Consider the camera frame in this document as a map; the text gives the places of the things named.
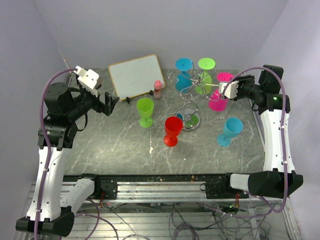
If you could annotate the red wine glass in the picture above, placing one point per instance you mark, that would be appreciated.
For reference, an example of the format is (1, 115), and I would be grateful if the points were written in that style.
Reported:
(173, 127)

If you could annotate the pink wine glass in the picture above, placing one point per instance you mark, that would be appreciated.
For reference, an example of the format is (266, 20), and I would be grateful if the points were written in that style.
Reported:
(216, 103)

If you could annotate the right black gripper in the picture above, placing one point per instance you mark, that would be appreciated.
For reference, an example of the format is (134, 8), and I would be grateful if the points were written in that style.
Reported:
(242, 80)

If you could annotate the blue wine glass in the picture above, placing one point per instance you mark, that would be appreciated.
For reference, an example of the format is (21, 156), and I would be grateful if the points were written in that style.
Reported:
(183, 79)
(231, 129)

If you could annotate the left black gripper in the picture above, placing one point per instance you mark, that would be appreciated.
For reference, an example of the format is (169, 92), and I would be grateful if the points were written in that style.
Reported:
(102, 107)

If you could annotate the chrome wine glass rack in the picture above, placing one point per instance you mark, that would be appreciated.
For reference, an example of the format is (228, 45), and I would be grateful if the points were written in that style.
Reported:
(189, 112)

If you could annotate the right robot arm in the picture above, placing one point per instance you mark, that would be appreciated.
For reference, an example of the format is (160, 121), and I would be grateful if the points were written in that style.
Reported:
(278, 178)

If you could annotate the small whiteboard with wooden frame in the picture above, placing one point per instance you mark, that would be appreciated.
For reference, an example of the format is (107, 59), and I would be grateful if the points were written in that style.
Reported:
(136, 77)

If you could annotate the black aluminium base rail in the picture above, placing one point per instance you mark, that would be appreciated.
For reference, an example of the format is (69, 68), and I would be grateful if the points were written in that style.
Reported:
(166, 188)

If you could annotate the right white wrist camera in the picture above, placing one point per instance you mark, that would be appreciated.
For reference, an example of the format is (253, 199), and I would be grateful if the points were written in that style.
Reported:
(230, 91)

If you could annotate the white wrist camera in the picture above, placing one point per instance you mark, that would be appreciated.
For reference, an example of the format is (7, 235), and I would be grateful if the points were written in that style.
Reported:
(88, 79)
(230, 91)

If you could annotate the green wine glass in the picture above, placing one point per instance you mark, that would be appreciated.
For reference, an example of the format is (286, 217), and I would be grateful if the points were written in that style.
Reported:
(145, 107)
(205, 80)

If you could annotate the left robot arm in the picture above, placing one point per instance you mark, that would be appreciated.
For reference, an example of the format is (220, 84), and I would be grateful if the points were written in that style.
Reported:
(49, 213)

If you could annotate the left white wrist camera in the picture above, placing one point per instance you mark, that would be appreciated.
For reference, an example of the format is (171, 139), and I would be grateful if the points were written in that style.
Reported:
(88, 79)

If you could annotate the small pink bottle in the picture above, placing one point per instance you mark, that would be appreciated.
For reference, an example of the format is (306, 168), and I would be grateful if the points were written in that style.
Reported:
(157, 91)

